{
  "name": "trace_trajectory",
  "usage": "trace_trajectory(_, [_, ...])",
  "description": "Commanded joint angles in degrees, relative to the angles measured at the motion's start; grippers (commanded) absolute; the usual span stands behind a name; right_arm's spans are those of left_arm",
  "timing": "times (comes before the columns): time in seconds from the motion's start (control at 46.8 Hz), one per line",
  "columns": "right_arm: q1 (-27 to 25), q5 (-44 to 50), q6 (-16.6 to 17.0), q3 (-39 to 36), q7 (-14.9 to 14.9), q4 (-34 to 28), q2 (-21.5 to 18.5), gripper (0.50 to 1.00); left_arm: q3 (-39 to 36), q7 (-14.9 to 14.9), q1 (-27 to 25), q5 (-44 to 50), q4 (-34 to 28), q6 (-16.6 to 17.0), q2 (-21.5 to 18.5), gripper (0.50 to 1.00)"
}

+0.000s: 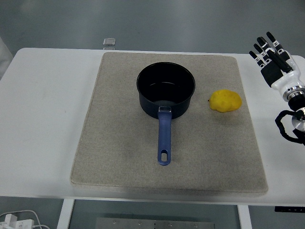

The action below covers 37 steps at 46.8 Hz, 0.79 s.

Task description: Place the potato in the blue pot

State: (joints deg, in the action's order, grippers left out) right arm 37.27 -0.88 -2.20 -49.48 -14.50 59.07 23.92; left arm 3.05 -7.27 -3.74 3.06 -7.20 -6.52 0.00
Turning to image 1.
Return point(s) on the black table control panel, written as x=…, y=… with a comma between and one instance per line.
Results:
x=289, y=209

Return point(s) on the white power strip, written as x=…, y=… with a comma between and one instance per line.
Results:
x=16, y=223

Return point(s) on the grey metal plate with screws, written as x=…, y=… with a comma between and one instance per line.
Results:
x=155, y=223

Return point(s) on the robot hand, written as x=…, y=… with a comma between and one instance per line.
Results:
x=283, y=82

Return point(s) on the beige fabric mat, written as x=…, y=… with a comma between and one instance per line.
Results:
x=166, y=148

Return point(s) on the yellow potato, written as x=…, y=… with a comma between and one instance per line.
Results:
x=225, y=100

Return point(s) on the small silver metal block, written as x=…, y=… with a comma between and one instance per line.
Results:
x=109, y=41

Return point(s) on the white table leg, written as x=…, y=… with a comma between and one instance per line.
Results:
x=244, y=217
x=64, y=213

